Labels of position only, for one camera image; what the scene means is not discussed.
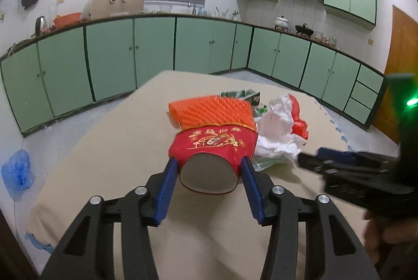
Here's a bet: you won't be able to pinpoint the red plastic bag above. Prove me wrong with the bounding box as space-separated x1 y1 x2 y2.
288 94 309 140

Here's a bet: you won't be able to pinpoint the white plastic bag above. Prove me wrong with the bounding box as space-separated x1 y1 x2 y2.
254 93 309 159

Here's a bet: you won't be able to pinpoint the red paper cup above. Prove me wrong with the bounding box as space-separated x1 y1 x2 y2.
169 124 258 195

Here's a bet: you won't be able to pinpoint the orange foam fruit net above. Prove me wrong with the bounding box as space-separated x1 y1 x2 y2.
168 96 256 131

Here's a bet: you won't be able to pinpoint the green lower kitchen cabinets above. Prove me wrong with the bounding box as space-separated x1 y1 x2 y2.
1 15 387 134

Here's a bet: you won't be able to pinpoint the green flattened carton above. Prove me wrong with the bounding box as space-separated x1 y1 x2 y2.
220 89 261 106

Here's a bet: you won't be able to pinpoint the brown wooden door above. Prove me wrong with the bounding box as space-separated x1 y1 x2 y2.
373 5 418 144

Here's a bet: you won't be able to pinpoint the black wok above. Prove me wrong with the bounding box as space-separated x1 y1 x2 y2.
295 23 314 38

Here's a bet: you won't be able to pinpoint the white cooking pot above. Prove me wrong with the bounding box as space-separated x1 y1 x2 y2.
274 16 289 31

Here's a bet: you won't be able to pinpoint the blue plastic bag on floor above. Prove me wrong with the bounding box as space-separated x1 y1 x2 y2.
1 149 35 201

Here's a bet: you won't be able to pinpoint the chrome sink faucet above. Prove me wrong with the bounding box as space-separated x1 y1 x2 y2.
188 0 197 15

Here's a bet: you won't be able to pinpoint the orange plastic basket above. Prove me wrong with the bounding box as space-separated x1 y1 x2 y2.
53 12 81 28

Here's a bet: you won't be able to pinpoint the electric kettle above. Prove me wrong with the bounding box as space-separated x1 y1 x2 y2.
35 16 48 36

